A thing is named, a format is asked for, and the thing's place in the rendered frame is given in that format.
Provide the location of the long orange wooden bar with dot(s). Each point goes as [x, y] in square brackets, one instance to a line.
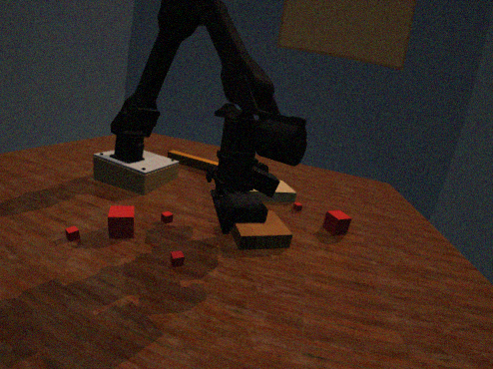
[191, 161]

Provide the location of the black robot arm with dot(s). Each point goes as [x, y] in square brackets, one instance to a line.
[273, 136]

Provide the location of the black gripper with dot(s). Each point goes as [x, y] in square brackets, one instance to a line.
[233, 204]

